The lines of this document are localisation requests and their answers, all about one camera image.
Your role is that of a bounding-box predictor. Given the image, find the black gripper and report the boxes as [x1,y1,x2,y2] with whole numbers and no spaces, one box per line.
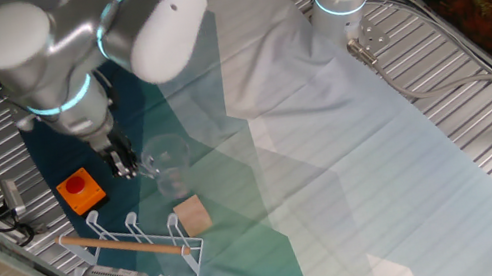
[86,122,143,187]

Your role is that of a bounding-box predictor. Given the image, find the clear glass cup with handle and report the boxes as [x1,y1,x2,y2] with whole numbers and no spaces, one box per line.
[133,128,199,205]

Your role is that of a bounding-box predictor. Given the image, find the wooden rod of rack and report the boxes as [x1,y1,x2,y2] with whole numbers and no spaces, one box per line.
[53,213,194,276]

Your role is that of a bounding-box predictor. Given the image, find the orange box with red button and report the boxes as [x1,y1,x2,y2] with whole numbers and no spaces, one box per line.
[52,163,112,220]

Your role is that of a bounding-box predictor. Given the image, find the small wooden block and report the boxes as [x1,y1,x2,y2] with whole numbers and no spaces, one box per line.
[169,191,216,240]

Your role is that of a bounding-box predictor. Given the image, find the blue green white tablecloth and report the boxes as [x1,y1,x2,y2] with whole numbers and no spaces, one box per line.
[0,0,492,276]

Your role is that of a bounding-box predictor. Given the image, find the small camera on stand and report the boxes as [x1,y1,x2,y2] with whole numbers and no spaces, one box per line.
[0,172,49,242]

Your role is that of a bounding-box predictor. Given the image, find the white wire cup rack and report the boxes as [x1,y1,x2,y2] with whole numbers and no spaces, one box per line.
[52,192,211,276]

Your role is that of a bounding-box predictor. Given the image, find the metal base plate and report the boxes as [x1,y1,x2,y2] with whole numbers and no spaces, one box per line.
[341,10,393,59]

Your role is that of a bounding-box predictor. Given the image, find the grey hose with connector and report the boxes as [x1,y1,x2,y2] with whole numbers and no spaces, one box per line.
[336,0,492,142]

